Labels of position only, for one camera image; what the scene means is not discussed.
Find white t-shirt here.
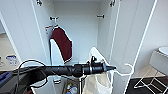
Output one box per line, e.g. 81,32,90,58
82,46,113,94

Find white clothes hanger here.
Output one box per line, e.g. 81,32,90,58
50,19,64,34
87,46,135,78

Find brown storage box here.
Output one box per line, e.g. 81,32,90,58
62,80,83,94

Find white bottle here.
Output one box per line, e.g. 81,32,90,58
67,84,78,94

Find maroon jacket white sleeves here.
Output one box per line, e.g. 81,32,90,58
49,27,74,84

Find white wardrobe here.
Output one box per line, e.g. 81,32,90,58
31,0,121,94

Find round white table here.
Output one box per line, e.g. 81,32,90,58
157,46,168,56

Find orange tag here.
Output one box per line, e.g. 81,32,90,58
45,24,55,30

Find black door hinge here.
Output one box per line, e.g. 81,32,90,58
36,0,44,7
109,0,117,8

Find blue cloth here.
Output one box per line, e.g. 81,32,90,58
0,71,12,86

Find white wire-legged chair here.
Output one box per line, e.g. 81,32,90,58
133,50,168,91

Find black wall hook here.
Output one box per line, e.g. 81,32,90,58
49,16,60,22
96,13,106,19

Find wall sign blue print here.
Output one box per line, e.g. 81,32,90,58
5,54,20,67

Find wall sign grey print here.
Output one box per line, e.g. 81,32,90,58
0,55,4,66

